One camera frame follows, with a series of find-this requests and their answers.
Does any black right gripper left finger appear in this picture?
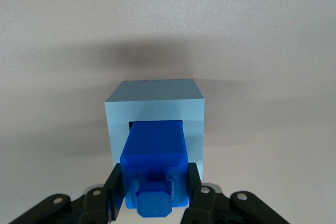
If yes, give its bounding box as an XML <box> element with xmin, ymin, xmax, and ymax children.
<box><xmin>7</xmin><ymin>163</ymin><xmax>124</xmax><ymax>224</ymax></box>

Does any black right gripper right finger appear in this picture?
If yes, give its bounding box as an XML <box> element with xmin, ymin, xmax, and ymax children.
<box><xmin>180</xmin><ymin>162</ymin><xmax>290</xmax><ymax>224</ymax></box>

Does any blue plastic insert part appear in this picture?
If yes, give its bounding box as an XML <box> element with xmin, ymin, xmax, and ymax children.
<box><xmin>119</xmin><ymin>120</ymin><xmax>190</xmax><ymax>219</ymax></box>

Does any gray square base block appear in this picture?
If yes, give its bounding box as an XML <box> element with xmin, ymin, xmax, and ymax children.
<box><xmin>103</xmin><ymin>78</ymin><xmax>206</xmax><ymax>184</ymax></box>

